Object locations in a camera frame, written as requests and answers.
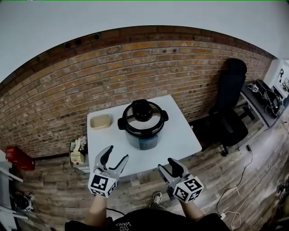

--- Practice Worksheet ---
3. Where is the black and silver rice cooker lid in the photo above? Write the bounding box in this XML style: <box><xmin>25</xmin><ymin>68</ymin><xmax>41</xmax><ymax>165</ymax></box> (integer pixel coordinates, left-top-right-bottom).
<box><xmin>117</xmin><ymin>99</ymin><xmax>169</xmax><ymax>136</ymax></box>

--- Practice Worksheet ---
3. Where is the person's black shirt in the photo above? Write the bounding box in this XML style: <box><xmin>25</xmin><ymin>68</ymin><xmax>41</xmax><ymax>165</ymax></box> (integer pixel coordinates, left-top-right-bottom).
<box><xmin>65</xmin><ymin>208</ymin><xmax>231</xmax><ymax>231</ymax></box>

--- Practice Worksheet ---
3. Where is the white floor cable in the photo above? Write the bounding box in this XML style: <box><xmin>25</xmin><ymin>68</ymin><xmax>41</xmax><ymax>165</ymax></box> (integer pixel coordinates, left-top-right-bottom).
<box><xmin>222</xmin><ymin>153</ymin><xmax>289</xmax><ymax>228</ymax></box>

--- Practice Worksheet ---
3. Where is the person's shoe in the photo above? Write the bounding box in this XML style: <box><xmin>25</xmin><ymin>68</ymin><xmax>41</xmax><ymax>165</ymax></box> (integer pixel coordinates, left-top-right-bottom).
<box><xmin>152</xmin><ymin>191</ymin><xmax>163</xmax><ymax>205</ymax></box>

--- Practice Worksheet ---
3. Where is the black equipment with cables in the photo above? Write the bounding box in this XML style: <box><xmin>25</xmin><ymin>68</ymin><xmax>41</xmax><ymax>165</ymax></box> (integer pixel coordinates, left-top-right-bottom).
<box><xmin>246</xmin><ymin>79</ymin><xmax>283</xmax><ymax>119</ymax></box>

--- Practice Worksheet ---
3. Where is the white shelf frame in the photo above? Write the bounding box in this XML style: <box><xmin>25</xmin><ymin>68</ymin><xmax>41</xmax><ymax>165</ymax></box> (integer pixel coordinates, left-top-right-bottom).
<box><xmin>0</xmin><ymin>150</ymin><xmax>24</xmax><ymax>226</ymax></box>

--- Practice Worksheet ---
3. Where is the red box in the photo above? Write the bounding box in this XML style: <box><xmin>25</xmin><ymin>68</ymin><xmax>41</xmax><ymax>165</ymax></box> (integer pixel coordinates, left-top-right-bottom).
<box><xmin>5</xmin><ymin>146</ymin><xmax>36</xmax><ymax>171</ymax></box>

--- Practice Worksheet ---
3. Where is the grey rice cooker pot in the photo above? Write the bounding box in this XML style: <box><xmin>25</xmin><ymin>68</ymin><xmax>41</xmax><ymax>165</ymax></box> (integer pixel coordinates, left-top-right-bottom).
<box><xmin>125</xmin><ymin>132</ymin><xmax>158</xmax><ymax>151</ymax></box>

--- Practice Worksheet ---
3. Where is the black and white floor device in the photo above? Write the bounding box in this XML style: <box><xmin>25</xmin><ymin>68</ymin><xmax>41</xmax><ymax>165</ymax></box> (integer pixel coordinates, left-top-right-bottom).
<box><xmin>10</xmin><ymin>191</ymin><xmax>36</xmax><ymax>214</ymax></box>

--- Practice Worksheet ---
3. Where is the cream box of clutter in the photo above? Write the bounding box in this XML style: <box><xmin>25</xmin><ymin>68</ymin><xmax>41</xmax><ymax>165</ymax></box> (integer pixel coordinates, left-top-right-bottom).
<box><xmin>68</xmin><ymin>135</ymin><xmax>89</xmax><ymax>169</ymax></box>

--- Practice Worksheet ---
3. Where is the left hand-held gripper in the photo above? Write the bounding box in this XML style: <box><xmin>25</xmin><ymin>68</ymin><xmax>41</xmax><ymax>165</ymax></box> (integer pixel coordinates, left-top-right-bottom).
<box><xmin>88</xmin><ymin>145</ymin><xmax>129</xmax><ymax>199</ymax></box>

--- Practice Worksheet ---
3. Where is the grey side desk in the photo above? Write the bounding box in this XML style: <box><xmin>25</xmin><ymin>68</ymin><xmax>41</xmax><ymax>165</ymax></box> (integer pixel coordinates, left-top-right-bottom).
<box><xmin>239</xmin><ymin>80</ymin><xmax>284</xmax><ymax>133</ymax></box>

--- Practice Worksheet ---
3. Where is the white wall poster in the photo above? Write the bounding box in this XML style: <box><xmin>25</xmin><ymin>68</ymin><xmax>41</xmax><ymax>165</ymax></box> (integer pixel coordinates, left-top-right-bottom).
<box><xmin>275</xmin><ymin>66</ymin><xmax>289</xmax><ymax>92</ymax></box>

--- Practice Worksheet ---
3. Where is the beige rectangular tray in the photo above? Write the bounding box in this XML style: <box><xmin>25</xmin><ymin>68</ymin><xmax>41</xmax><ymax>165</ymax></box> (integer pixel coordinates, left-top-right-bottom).
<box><xmin>89</xmin><ymin>113</ymin><xmax>113</xmax><ymax>131</ymax></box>

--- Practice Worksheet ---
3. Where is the person's left forearm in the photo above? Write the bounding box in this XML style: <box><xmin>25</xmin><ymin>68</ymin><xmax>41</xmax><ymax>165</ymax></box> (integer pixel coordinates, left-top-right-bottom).
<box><xmin>89</xmin><ymin>194</ymin><xmax>109</xmax><ymax>226</ymax></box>

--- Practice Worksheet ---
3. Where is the black floor cable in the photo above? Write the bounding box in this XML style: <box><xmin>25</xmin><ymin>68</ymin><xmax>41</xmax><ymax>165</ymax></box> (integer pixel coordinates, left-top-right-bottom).
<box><xmin>216</xmin><ymin>148</ymin><xmax>254</xmax><ymax>218</ymax></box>

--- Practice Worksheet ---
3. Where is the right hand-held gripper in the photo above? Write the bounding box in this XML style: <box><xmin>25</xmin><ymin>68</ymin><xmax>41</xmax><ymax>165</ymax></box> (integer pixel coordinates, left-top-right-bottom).
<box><xmin>157</xmin><ymin>157</ymin><xmax>205</xmax><ymax>203</ymax></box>

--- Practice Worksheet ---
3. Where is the black office chair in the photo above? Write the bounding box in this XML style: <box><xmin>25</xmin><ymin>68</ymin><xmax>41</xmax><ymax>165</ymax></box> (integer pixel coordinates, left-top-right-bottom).
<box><xmin>192</xmin><ymin>58</ymin><xmax>256</xmax><ymax>157</ymax></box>

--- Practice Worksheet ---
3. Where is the person's right forearm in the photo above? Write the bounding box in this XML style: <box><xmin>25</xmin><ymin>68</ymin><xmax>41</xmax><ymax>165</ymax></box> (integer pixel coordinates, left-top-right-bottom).
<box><xmin>179</xmin><ymin>200</ymin><xmax>205</xmax><ymax>223</ymax></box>

